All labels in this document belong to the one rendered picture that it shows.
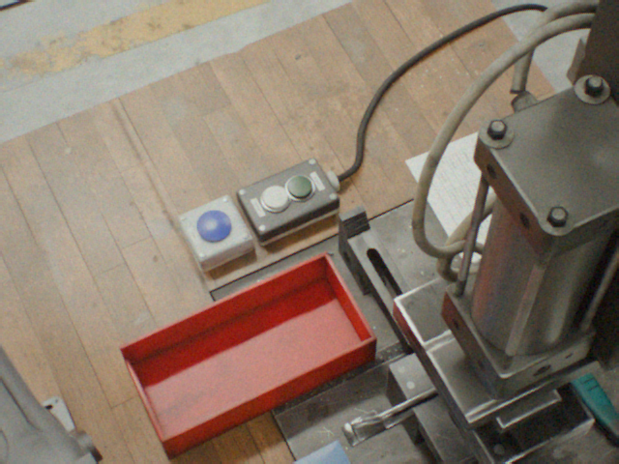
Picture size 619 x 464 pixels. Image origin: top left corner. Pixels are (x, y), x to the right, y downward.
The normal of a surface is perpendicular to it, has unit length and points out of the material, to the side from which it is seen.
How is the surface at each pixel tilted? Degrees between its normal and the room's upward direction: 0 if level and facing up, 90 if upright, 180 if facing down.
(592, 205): 0
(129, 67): 0
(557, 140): 0
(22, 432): 18
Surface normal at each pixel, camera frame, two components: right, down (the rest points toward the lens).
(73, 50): -0.01, -0.47
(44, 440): 0.18, -0.22
